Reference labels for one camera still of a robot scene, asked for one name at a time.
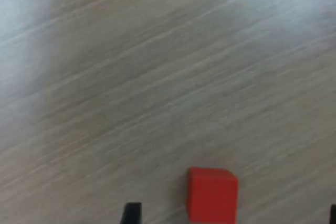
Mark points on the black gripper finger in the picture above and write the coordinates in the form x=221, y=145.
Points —
x=333, y=214
x=132, y=213

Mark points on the red cube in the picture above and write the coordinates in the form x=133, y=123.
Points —
x=212, y=197

